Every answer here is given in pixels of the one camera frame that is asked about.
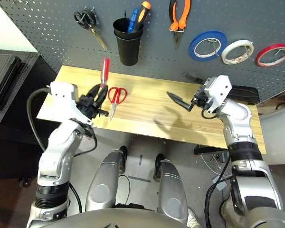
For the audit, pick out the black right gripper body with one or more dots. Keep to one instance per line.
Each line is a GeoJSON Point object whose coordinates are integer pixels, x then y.
{"type": "Point", "coordinates": [202, 99]}

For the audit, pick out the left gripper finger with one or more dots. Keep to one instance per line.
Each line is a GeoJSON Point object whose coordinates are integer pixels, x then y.
{"type": "Point", "coordinates": [102, 96]}
{"type": "Point", "coordinates": [93, 92]}

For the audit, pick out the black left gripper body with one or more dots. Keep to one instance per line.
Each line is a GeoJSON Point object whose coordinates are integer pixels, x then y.
{"type": "Point", "coordinates": [89, 105]}

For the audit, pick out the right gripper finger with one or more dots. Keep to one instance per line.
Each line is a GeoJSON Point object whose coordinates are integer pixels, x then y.
{"type": "Point", "coordinates": [193, 78]}
{"type": "Point", "coordinates": [180, 101]}

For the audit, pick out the orange black pliers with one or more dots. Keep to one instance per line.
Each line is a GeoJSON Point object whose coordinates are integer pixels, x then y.
{"type": "Point", "coordinates": [183, 21]}

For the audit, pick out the red tape roll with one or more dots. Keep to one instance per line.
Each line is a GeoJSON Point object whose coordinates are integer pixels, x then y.
{"type": "Point", "coordinates": [273, 46]}

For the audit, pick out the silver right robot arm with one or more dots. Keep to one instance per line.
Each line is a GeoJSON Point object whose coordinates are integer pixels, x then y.
{"type": "Point", "coordinates": [237, 114]}

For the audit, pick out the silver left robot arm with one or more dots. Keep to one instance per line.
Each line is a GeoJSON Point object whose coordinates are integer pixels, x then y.
{"type": "Point", "coordinates": [61, 140]}

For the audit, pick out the grey metal pegboard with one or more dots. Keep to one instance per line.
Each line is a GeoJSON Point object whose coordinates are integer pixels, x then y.
{"type": "Point", "coordinates": [228, 14]}

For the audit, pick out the blue tape roll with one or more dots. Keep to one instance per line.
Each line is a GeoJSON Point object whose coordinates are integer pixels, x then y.
{"type": "Point", "coordinates": [192, 51]}

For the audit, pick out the white tape roll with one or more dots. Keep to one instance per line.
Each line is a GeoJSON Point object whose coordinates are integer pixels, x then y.
{"type": "Point", "coordinates": [225, 58]}

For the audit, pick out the small black ribbed case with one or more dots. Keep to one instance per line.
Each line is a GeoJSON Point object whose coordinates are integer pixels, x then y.
{"type": "Point", "coordinates": [247, 95]}

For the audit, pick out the black plastic cup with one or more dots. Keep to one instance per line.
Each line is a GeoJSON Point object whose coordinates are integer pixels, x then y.
{"type": "Point", "coordinates": [118, 29]}
{"type": "Point", "coordinates": [128, 52]}

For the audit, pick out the black metal table foot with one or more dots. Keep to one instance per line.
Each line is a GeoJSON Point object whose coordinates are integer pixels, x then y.
{"type": "Point", "coordinates": [209, 150]}

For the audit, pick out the silver left robot leg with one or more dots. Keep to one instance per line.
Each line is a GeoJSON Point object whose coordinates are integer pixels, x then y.
{"type": "Point", "coordinates": [102, 185]}

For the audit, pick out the silver robot leg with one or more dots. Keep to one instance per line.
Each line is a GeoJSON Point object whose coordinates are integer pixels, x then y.
{"type": "Point", "coordinates": [102, 185]}
{"type": "Point", "coordinates": [172, 190]}

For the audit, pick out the orange black screwdriver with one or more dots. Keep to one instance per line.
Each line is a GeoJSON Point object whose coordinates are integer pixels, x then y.
{"type": "Point", "coordinates": [142, 13]}

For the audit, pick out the grey floor pad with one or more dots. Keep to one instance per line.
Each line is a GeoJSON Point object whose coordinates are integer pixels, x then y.
{"type": "Point", "coordinates": [219, 185]}

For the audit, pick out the silver right robot leg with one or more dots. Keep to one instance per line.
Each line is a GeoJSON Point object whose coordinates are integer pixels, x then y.
{"type": "Point", "coordinates": [172, 190]}

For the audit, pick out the large black tool case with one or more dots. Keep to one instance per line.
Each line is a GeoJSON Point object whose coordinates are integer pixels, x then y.
{"type": "Point", "coordinates": [2, 78]}

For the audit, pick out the silver peg hook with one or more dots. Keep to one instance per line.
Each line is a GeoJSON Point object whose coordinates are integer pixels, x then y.
{"type": "Point", "coordinates": [281, 52]}

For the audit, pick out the khaki trouser leg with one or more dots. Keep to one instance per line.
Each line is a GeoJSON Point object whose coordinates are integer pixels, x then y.
{"type": "Point", "coordinates": [226, 209]}

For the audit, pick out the grey robot torso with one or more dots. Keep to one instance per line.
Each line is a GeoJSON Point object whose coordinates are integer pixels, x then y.
{"type": "Point", "coordinates": [109, 219]}

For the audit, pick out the grey sneaker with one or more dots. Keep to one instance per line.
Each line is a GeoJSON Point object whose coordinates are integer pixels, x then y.
{"type": "Point", "coordinates": [193, 218]}

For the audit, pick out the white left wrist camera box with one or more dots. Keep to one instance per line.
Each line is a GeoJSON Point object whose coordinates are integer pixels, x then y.
{"type": "Point", "coordinates": [61, 95]}

